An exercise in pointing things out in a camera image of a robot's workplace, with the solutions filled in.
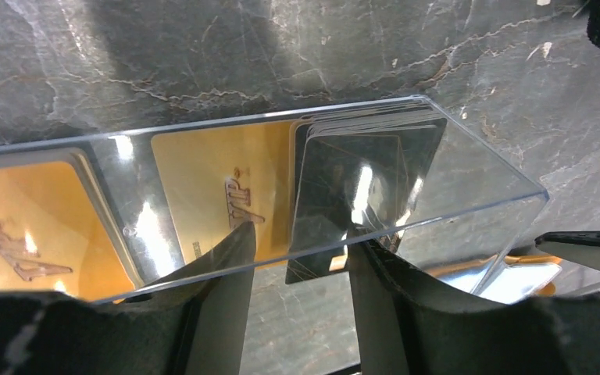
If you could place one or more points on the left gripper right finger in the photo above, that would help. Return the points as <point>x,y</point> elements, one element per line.
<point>408,322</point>

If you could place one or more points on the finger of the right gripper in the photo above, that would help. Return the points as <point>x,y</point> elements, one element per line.
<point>580,247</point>

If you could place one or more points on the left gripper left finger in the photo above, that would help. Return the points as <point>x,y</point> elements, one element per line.
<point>195,328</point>

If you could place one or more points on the black card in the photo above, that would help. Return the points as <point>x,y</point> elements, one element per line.
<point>412,179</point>

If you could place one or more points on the orange leather card holder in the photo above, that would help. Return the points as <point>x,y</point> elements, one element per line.
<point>508,281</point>

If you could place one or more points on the middle gold card in case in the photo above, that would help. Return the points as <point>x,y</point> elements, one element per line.
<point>215,179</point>

